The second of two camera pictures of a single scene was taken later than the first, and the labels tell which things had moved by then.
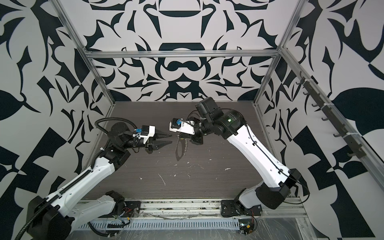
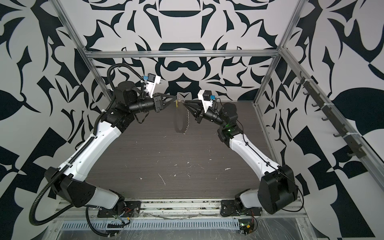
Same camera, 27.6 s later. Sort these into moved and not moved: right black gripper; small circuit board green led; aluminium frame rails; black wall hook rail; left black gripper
Moved: right black gripper; left black gripper
Not moved: aluminium frame rails; black wall hook rail; small circuit board green led
